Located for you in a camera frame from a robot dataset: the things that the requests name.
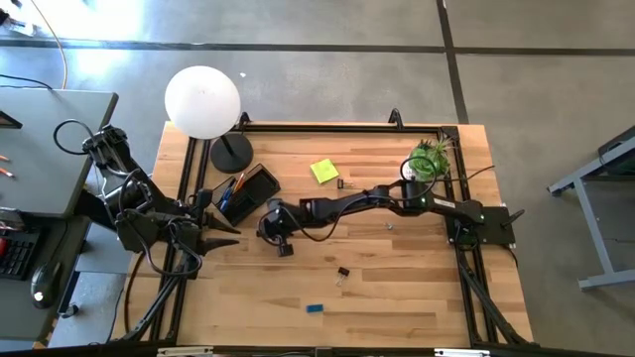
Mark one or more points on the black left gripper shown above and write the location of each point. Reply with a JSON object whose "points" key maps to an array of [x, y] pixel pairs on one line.
{"points": [[198, 233]]}

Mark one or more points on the large black binder clip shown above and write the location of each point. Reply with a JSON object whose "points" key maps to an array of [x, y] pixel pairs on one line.
{"points": [[343, 272]]}

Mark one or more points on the black aluminium table frame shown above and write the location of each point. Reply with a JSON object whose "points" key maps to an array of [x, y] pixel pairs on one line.
{"points": [[347, 128]]}

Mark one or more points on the dark grey desk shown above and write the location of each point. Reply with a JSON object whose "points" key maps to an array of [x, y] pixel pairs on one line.
{"points": [[20, 307]]}

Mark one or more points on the smartphone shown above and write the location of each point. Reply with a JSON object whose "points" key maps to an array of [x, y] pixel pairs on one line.
{"points": [[11, 219]]}

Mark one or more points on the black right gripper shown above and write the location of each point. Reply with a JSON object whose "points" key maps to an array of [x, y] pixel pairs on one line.
{"points": [[278, 223]]}

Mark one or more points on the dark blue pen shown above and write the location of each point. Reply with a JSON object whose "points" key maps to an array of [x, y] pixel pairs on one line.
{"points": [[231, 186]]}

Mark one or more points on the small metal screw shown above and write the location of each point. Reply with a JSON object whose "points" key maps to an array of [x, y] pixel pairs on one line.
{"points": [[389, 226]]}

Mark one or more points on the orange pencil pink eraser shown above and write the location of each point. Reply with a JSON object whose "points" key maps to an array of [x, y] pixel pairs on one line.
{"points": [[237, 184], [241, 179]]}

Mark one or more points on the black mesh desk organizer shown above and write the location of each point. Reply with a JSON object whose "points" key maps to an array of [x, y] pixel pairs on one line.
{"points": [[260, 186]]}

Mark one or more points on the grey metal side table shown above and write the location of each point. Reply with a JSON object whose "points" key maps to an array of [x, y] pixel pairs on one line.
{"points": [[590, 208]]}

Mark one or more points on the yellow-green sticky note pad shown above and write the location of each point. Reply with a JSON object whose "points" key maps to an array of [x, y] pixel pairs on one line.
{"points": [[325, 171]]}

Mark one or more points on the succulent in white patterned pot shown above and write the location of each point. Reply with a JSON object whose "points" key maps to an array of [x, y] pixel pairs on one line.
{"points": [[429, 158]]}

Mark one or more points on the blue wedge eraser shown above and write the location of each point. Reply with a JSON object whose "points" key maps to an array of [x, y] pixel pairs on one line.
{"points": [[314, 308]]}

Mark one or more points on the white globe lamp black base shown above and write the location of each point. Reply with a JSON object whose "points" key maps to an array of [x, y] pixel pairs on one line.
{"points": [[203, 101]]}

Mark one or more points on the white bracket plate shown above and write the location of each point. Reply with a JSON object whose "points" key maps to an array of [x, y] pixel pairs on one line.
{"points": [[186, 352], [461, 352]]}

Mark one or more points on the black keyboard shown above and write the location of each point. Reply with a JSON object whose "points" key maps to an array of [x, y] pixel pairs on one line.
{"points": [[17, 255]]}

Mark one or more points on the black computer mouse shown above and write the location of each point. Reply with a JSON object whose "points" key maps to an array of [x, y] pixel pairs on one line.
{"points": [[45, 285]]}

